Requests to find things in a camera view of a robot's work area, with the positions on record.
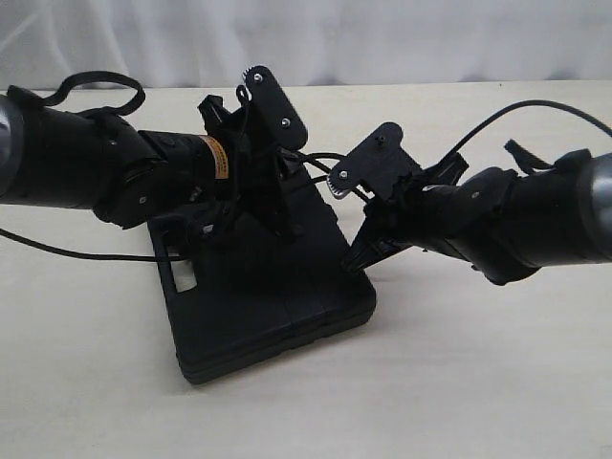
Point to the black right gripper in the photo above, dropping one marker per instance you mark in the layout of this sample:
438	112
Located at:
391	226

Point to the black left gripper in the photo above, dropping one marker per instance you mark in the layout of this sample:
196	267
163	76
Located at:
256	170

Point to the black plastic case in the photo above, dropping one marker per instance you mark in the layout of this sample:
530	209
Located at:
256	297

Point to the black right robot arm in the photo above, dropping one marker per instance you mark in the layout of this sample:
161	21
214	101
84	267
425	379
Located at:
507	226

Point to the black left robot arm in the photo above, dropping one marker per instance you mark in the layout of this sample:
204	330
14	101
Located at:
96	160

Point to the white backdrop curtain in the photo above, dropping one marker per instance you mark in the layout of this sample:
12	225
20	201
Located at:
209	43

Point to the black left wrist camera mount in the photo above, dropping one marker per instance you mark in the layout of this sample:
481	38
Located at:
274	108

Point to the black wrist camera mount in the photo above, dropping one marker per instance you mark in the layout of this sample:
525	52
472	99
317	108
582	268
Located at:
376	163
274	108

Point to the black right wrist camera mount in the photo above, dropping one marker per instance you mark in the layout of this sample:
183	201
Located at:
376	163

